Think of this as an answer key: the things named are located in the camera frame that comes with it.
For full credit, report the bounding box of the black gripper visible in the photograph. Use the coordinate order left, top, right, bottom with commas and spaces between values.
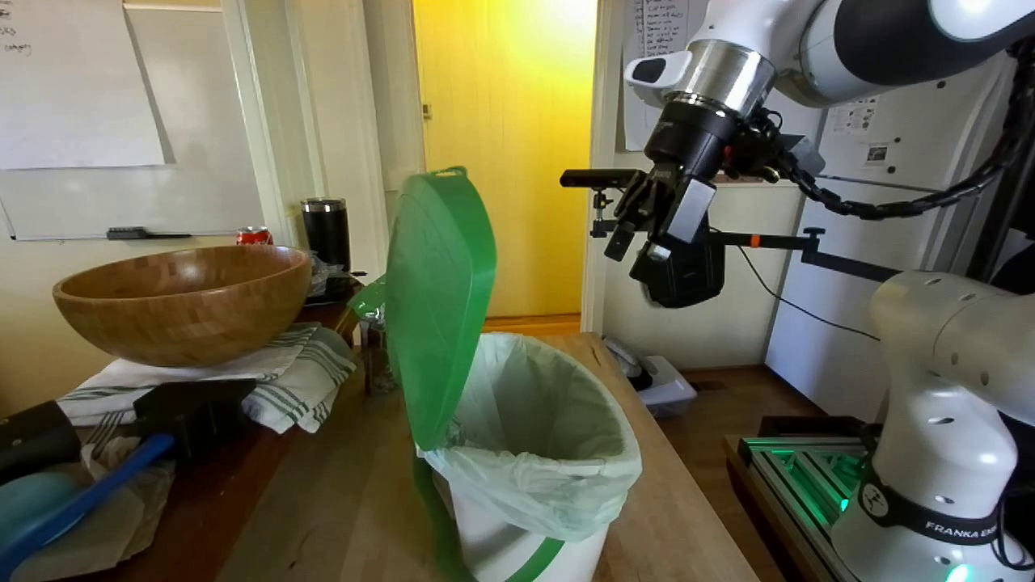
603, 95, 749, 309

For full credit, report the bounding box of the green bin lid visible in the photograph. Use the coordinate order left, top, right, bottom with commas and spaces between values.
343, 164, 501, 582

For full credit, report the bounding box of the pale green bin liner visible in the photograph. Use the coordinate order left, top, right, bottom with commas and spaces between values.
414, 328, 648, 542

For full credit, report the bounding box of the yellow door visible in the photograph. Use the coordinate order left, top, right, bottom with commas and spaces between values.
411, 0, 603, 323

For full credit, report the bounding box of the handwritten paper sheet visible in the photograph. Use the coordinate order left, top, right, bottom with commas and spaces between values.
622, 0, 712, 154

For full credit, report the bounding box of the green mesh surface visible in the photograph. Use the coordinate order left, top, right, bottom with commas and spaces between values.
735, 427, 899, 582

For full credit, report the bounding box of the green snack packet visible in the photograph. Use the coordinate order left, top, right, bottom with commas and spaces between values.
343, 270, 395, 396

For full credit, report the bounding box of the black travel tumbler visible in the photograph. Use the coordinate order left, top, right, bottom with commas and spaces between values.
299, 192, 357, 275

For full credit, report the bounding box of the striped white dish cloth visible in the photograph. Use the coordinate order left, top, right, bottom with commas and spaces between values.
55, 320, 364, 435

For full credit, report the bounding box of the large wooden bowl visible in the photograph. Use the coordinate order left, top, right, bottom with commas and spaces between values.
48, 243, 318, 370

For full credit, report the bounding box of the black plastic tool head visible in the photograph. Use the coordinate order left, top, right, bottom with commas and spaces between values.
133, 374, 261, 463

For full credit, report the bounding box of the black whiteboard marker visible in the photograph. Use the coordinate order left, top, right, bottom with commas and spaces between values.
103, 224, 197, 246

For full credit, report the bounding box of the white paper sheet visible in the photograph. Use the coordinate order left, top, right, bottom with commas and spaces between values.
0, 0, 171, 174

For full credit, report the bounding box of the crumpled brown paper bag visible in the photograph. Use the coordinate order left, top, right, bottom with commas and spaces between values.
29, 434, 181, 582

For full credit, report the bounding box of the black flat object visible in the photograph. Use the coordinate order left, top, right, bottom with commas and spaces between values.
0, 396, 88, 485

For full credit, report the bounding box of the black camera on stand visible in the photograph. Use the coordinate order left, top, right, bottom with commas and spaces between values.
555, 164, 651, 192

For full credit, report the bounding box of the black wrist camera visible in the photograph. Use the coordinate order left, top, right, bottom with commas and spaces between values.
735, 102, 828, 182

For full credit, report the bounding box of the thin black cable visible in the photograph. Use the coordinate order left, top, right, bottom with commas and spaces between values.
735, 246, 882, 347

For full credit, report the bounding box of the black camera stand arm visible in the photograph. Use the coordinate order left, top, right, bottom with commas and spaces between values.
584, 186, 907, 286

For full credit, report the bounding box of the black braided cable bundle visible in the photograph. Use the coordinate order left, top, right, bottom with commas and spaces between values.
752, 39, 1035, 225

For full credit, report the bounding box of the large wall whiteboard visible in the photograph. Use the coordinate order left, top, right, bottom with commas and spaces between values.
0, 0, 268, 246

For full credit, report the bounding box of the blue tool handle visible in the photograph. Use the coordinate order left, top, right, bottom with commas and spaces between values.
0, 429, 179, 582

